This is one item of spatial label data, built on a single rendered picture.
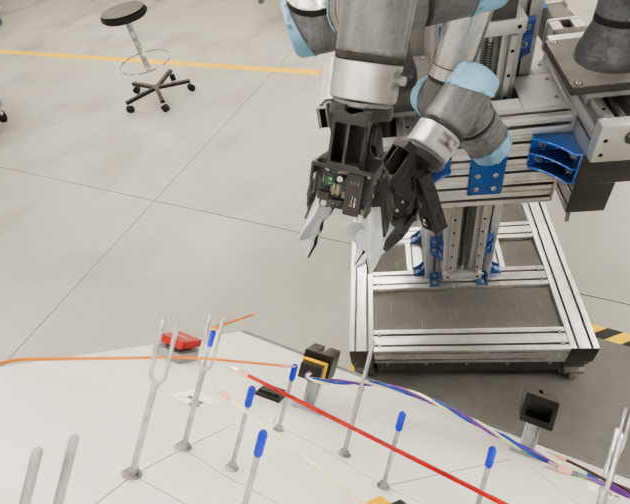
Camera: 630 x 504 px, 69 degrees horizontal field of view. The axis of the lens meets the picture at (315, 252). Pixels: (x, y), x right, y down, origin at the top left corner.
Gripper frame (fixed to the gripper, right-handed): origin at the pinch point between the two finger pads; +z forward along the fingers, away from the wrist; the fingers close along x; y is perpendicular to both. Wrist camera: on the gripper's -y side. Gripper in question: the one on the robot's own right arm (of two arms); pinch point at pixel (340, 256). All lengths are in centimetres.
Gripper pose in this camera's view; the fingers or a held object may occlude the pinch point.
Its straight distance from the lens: 61.2
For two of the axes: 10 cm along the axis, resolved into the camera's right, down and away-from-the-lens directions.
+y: -3.1, 3.8, -8.7
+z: -1.2, 8.9, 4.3
